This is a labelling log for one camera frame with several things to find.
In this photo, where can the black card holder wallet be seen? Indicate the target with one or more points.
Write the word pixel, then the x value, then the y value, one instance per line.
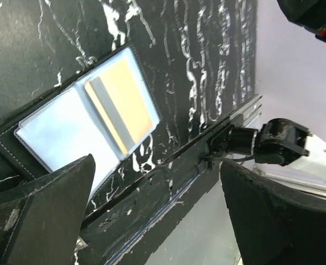
pixel 64 126

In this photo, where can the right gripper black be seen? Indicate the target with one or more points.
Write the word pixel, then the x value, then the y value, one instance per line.
pixel 310 15

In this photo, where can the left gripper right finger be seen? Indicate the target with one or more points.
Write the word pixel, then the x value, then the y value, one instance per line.
pixel 273 223

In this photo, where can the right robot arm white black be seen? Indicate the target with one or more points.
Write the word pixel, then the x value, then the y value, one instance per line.
pixel 280 141

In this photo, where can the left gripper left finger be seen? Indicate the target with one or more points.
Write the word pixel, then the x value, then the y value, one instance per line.
pixel 40 221

